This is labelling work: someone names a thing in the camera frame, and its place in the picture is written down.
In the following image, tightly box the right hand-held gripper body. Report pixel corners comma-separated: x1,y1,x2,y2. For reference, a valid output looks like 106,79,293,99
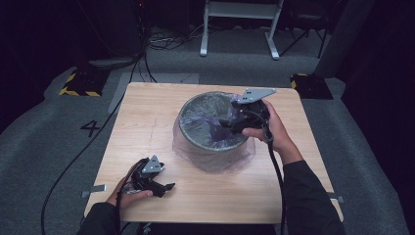
231,87,277,133

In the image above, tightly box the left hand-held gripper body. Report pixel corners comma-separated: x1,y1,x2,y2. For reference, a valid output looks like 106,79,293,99
125,155,165,194

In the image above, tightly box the purple plastic trash bag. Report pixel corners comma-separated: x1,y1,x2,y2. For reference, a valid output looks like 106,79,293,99
171,91,256,174

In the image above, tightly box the green plastic trash bin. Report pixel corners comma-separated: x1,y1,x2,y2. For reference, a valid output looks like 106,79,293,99
177,91,251,172

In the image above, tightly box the person's right hand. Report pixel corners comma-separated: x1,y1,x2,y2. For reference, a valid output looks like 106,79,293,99
243,99,302,165

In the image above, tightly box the person's left hand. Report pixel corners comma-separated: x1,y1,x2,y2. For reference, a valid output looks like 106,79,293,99
106,159,154,210

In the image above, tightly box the black chair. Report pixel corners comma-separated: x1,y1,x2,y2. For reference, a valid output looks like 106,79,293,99
279,0,331,60

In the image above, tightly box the grey column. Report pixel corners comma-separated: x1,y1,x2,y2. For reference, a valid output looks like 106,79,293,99
313,0,376,79

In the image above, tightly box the black equipment stand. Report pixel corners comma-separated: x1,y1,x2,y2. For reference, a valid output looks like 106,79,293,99
76,0,146,71

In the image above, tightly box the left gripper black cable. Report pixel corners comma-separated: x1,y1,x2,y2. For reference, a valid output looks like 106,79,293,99
115,158,150,235

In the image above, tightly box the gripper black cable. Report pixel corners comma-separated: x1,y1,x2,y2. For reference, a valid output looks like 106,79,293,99
241,109,288,235
115,158,150,235

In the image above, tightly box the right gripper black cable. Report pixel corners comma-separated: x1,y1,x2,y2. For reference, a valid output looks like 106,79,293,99
241,109,288,235

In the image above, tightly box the grey metal table bracket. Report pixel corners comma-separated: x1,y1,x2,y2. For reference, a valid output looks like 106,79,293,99
80,184,108,199
327,192,345,204

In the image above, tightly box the black yellow striped base plate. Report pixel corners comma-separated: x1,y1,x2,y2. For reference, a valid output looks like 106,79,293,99
58,67,112,98
290,72,335,100

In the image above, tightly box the long black floor cable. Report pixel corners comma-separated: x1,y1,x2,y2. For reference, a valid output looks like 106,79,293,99
40,52,146,235

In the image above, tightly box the tangle of floor cables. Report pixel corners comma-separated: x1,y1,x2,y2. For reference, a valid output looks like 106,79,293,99
146,23,209,52

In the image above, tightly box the white metal desk frame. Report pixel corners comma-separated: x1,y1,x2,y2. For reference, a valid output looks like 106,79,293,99
199,0,285,61

